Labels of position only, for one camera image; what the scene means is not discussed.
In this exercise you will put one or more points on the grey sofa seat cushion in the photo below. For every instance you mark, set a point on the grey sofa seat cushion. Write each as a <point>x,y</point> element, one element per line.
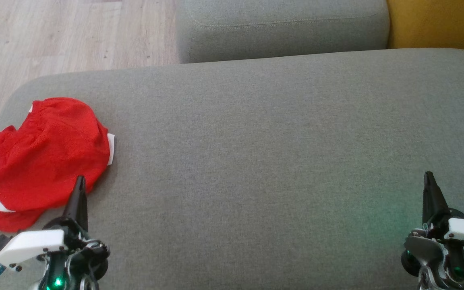
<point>280,28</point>

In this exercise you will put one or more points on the large grey sofa chaise cushion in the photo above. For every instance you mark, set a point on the large grey sofa chaise cushion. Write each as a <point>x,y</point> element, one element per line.
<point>256,161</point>

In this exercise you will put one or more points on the red jersey number 23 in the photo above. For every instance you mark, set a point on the red jersey number 23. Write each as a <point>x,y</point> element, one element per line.
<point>10,189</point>

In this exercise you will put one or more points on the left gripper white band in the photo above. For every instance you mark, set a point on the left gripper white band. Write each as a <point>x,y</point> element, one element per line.
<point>34,245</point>

